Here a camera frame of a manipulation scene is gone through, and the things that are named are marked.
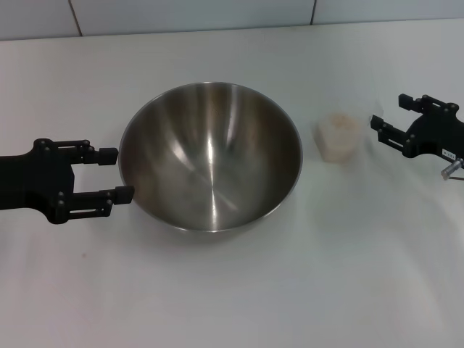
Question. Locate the white rice grains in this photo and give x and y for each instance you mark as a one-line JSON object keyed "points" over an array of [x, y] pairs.
{"points": [[340, 121]]}

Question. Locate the clear plastic measuring cup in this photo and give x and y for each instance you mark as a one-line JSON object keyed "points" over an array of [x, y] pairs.
{"points": [[337, 141]]}

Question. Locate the stainless steel mixing bowl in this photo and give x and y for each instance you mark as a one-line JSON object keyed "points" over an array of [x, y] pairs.
{"points": [[210, 163]]}

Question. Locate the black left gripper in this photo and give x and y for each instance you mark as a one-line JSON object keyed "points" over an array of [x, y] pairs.
{"points": [[32, 177]]}

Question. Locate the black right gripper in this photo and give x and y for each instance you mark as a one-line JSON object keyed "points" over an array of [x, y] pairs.
{"points": [[438, 134]]}

